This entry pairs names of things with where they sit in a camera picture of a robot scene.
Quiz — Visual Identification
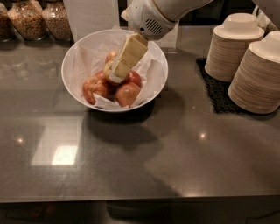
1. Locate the left glass cereal jar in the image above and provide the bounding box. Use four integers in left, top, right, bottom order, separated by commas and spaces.
0, 3, 15, 42

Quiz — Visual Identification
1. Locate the left paper bowl stack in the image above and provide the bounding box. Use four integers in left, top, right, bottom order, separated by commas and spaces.
205, 13, 264, 82

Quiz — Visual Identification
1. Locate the black rubber mat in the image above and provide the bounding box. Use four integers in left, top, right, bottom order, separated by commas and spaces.
196, 59, 245, 114

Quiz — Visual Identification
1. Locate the white bowl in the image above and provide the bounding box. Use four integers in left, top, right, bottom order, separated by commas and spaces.
60, 28, 169, 114

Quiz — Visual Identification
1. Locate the paper bowl stack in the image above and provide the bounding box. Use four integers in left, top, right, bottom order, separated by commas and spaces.
205, 13, 264, 82
227, 31, 280, 114

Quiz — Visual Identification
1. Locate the left red apple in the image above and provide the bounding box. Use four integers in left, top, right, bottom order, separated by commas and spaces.
82, 76, 109, 104

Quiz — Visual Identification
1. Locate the glass cereal jar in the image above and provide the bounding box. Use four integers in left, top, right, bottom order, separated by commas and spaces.
42, 0, 72, 40
0, 3, 15, 42
8, 0, 47, 40

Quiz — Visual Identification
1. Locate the left acrylic sign holder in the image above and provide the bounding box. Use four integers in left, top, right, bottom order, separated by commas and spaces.
63, 0, 119, 42

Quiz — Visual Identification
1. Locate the right glass cereal jar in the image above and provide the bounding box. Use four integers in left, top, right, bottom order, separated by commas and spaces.
42, 0, 72, 40

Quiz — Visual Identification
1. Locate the front right red apple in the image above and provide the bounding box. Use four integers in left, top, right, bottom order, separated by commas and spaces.
115, 82, 141, 107

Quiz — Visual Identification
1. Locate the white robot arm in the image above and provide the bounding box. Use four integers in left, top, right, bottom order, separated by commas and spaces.
104, 0, 213, 84

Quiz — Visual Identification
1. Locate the middle glass cereal jar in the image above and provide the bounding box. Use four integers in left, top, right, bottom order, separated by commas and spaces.
8, 0, 47, 40

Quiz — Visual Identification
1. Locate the middle hidden red apple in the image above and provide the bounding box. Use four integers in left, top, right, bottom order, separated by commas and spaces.
95, 70, 104, 78

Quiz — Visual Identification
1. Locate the back red apple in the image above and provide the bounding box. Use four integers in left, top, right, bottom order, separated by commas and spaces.
105, 50, 117, 63

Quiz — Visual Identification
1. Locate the yellow-red apple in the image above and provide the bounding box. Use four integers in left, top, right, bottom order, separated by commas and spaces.
103, 61, 122, 86

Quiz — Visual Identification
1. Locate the white paper liner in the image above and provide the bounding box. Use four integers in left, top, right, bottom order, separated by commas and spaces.
70, 30, 165, 111

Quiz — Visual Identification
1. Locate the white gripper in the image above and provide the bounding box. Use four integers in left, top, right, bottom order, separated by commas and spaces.
108, 0, 176, 84

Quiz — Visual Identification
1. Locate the right paper bowl stack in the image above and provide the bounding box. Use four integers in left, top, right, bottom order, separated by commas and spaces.
227, 31, 280, 114

